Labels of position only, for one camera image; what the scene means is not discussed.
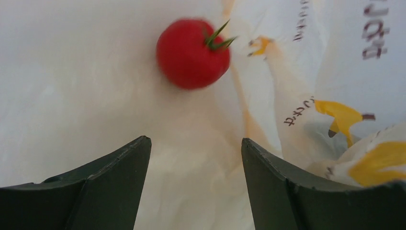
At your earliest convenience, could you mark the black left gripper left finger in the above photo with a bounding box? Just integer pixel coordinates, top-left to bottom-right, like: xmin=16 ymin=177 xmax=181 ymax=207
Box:
xmin=0 ymin=136 xmax=151 ymax=230

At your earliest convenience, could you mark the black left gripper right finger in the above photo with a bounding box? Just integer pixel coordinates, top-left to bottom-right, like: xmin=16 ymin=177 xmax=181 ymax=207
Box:
xmin=241 ymin=138 xmax=406 ymax=230

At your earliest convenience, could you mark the orange plastic bag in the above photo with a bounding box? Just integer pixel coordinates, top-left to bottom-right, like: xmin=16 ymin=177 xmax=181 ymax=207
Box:
xmin=0 ymin=0 xmax=406 ymax=230

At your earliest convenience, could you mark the red fake tomato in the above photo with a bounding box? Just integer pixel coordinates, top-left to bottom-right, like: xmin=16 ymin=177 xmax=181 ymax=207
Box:
xmin=156 ymin=18 xmax=236 ymax=90

